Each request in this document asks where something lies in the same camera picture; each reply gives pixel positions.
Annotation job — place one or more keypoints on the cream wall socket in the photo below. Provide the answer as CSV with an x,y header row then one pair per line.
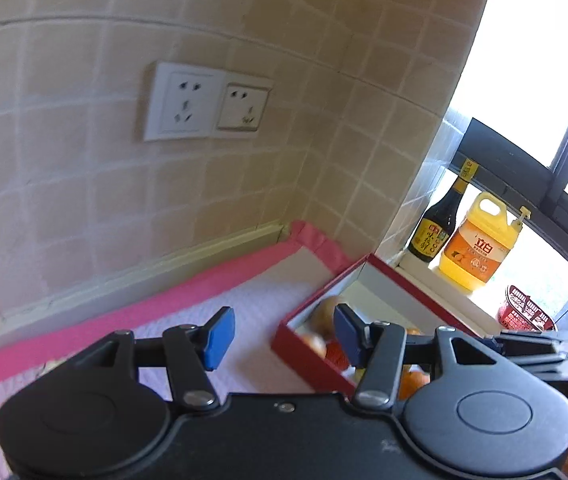
x,y
244,107

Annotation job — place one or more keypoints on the dark window frame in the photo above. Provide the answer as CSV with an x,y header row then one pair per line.
x,y
514,160

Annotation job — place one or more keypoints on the white wall socket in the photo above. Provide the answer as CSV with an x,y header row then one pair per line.
x,y
184,100

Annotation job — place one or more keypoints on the red plastic basket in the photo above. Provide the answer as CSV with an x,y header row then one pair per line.
x,y
526,310

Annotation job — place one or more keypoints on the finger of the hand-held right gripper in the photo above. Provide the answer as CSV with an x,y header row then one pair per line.
x,y
539,338
534,358

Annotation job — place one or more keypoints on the red strawberry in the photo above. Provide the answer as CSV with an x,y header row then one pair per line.
x,y
336,355

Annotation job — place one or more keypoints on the white quilted mat pink edge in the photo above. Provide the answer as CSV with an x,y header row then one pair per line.
x,y
264,290

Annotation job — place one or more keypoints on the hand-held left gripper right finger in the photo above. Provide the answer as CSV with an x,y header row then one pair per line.
x,y
346,331

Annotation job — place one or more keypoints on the dark soy sauce bottle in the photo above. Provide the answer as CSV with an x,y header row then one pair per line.
x,y
436,230

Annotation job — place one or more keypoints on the large orange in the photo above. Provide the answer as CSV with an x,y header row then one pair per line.
x,y
414,382

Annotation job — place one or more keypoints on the white window sill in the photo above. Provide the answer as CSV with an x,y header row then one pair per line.
x,y
444,292

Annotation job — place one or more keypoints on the small mandarin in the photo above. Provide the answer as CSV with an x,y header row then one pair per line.
x,y
314,344

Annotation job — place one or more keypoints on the yellow detergent jug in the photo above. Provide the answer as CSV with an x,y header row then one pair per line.
x,y
479,245

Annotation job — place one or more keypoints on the red cardboard box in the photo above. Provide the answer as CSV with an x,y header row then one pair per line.
x,y
399,300

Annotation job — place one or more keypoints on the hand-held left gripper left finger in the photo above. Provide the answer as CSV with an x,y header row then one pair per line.
x,y
219,336

